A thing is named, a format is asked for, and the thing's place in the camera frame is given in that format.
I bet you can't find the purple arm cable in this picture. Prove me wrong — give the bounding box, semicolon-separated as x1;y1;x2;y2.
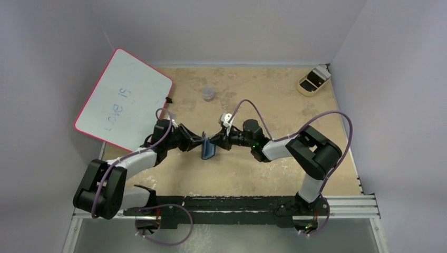
228;99;353;239
91;108;194;248

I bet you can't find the beige oval card tray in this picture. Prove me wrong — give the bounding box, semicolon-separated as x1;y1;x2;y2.
297;69;330;97

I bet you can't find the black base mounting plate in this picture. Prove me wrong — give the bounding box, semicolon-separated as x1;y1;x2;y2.
123;195;330;234

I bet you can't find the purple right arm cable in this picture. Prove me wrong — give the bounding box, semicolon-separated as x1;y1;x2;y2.
228;99;353;239

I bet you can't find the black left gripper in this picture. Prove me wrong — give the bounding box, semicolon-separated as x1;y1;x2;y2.
164;124;203;152

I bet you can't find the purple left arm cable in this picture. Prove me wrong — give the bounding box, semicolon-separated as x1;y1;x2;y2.
91;108;194;248

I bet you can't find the aluminium extrusion rail frame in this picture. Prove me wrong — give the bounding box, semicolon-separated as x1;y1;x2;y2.
63;64;390;253

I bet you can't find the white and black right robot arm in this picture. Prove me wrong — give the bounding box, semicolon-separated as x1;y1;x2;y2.
209;119;342;215

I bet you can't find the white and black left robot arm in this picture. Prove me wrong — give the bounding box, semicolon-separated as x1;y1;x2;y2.
73;119;204;220

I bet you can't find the stack of credit cards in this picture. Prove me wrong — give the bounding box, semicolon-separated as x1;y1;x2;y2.
307;65;332;87

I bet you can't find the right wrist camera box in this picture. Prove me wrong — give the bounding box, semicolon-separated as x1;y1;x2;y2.
219;113;233;128

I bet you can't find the blue leather card holder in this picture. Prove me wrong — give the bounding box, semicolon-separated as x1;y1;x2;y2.
201;132;216;160

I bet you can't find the pink framed whiteboard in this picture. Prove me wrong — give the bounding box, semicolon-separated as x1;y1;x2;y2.
74;48;173;151

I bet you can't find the small clear plastic cup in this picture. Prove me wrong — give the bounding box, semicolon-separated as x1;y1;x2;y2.
202;86;215;101

